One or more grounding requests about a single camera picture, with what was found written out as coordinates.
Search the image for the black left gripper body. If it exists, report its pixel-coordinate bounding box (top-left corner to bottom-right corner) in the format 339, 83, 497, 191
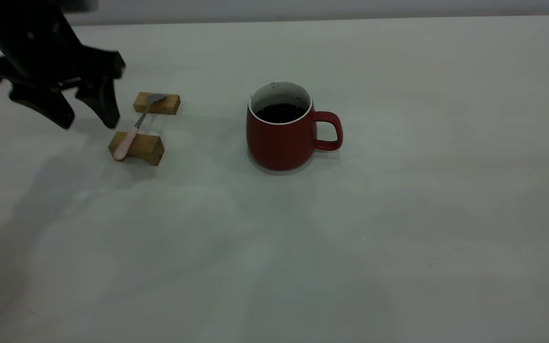
0, 0, 126, 89

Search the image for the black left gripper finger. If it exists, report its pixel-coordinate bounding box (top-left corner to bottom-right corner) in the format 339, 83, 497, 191
75, 76, 121, 129
9, 86, 75, 129

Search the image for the pink handled metal spoon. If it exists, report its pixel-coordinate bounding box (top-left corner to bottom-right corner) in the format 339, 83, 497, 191
113, 93, 167, 161

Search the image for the red ceramic mug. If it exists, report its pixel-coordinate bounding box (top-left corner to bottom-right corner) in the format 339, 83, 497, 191
246, 81, 344, 172

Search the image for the dark coffee liquid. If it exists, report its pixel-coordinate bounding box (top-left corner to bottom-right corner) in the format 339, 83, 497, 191
255, 103, 306, 124

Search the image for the plain rectangular wooden block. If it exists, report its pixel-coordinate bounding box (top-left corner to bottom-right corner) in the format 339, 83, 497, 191
134, 92, 181, 115

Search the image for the arched wooden block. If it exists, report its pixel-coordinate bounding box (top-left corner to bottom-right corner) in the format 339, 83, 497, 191
109, 131, 165, 166

